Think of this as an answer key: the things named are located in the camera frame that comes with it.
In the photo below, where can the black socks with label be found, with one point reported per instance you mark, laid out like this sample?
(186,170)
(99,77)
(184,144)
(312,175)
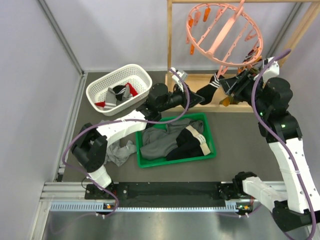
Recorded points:
(190,144)

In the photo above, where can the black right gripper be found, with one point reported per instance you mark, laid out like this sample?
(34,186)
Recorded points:
(240,81)

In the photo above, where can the grey striped sock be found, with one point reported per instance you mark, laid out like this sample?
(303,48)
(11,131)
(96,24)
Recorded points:
(126,94)
(110,101)

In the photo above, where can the olive green socks pair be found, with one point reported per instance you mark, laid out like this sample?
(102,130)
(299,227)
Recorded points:
(227,101)

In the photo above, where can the grey crumpled cloth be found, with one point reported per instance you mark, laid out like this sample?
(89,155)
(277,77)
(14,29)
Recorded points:
(115,152)

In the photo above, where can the pink round clip hanger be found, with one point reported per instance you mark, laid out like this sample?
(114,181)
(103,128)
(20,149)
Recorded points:
(249,31)

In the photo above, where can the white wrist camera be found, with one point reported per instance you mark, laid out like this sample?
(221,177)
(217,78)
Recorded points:
(178,77)
(272,71)

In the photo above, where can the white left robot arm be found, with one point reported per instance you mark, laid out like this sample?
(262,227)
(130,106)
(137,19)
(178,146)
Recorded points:
(90,148)

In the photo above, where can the white perforated plastic basket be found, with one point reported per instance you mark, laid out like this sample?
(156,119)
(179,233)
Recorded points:
(131,73)

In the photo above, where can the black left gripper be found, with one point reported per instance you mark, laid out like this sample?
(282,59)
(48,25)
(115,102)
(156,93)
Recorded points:
(193,98)

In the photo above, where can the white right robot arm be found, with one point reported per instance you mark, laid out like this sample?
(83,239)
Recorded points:
(269,99)

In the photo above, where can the grey clothes in tray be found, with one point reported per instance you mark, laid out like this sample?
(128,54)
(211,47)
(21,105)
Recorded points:
(158,143)

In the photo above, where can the red sock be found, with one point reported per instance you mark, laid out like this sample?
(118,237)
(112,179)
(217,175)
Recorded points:
(132,90)
(101,104)

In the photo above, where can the orange clothes clip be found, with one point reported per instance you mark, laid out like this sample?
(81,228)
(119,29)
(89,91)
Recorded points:
(192,49)

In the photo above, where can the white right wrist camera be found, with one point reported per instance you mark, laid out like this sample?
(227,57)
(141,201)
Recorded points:
(272,71)

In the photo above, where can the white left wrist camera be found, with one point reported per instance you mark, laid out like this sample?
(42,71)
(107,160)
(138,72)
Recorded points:
(178,77)

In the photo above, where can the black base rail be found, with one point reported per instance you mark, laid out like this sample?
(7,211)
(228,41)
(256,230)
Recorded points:
(167,194)

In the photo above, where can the black striped sock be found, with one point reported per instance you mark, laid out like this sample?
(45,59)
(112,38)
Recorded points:
(119,91)
(208,91)

